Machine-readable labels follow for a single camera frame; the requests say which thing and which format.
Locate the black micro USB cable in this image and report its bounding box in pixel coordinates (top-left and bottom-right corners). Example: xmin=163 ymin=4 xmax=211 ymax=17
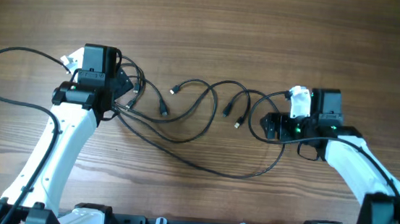
xmin=110 ymin=70 xmax=254 ymax=150

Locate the black HDMI cable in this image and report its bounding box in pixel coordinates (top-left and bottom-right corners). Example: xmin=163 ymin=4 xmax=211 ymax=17
xmin=111 ymin=54 xmax=174 ymax=124

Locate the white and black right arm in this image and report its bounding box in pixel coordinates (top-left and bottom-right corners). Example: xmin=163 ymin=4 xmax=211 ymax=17
xmin=260 ymin=86 xmax=400 ymax=224

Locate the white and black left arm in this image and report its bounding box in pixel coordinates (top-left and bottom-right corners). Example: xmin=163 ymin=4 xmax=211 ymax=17
xmin=0 ymin=43 xmax=132 ymax=224

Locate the black right camera cable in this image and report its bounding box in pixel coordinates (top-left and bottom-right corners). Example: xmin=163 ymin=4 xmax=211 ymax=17
xmin=239 ymin=87 xmax=400 ymax=224

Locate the black camera cable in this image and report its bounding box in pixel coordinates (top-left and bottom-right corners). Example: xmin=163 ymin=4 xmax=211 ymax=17
xmin=0 ymin=45 xmax=74 ymax=224
xmin=239 ymin=87 xmax=400 ymax=224

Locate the black left camera cable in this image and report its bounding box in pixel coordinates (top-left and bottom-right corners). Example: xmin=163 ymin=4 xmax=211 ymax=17
xmin=0 ymin=45 xmax=74 ymax=224

